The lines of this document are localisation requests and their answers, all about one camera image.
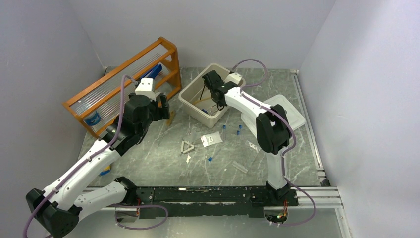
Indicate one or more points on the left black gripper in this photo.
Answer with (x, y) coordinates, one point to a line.
(163, 112)

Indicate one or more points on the blue white roll on shelf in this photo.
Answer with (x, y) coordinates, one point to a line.
(93, 118)

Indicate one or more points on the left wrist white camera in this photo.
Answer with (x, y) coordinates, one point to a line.
(146, 87)

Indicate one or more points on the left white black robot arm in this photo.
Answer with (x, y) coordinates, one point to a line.
(60, 206)

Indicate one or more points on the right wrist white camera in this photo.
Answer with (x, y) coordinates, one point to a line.
(235, 78)

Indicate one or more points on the clear test tube rack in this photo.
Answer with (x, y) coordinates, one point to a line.
(240, 167)

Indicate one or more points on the wrist white camera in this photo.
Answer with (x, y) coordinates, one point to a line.
(235, 78)
(146, 87)

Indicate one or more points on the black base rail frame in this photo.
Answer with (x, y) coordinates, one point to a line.
(252, 201)

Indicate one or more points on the blue stapler on shelf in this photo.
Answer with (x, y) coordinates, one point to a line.
(154, 72)

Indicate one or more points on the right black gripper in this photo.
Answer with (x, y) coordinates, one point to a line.
(221, 104)

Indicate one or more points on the orange wooden shelf rack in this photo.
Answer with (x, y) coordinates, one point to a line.
(104, 95)

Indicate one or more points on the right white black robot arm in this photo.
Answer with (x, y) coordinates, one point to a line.
(273, 132)

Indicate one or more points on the small clear plastic bag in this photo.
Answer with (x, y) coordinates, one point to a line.
(253, 146)

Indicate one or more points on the white plastic packet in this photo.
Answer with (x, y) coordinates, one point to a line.
(211, 139)

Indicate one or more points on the white clay triangle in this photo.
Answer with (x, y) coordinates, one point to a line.
(186, 147)

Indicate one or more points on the clear plastic funnel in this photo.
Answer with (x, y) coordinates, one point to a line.
(194, 138)

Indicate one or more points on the beige plastic bin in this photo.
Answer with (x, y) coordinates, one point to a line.
(190, 94)

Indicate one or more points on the white bin lid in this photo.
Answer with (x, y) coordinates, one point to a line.
(294, 117)

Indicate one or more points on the tan rubber tubing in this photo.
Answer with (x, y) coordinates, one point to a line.
(202, 100)

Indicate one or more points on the yellow blue block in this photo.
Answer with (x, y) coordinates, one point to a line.
(105, 171)

